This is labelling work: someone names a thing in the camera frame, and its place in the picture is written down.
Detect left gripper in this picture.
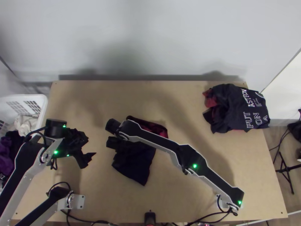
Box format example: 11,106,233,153
61,128,97,169

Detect black t-shirt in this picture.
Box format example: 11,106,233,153
111,115,169,187

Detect heap of clothes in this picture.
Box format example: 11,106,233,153
202,83,271,135
0,113,27,188

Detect white laundry basket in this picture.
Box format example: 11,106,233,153
0,94,49,144

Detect black tripod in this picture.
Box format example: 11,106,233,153
274,151,301,195

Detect black cable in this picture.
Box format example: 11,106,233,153
269,126,292,152
61,207,146,226
192,207,239,225

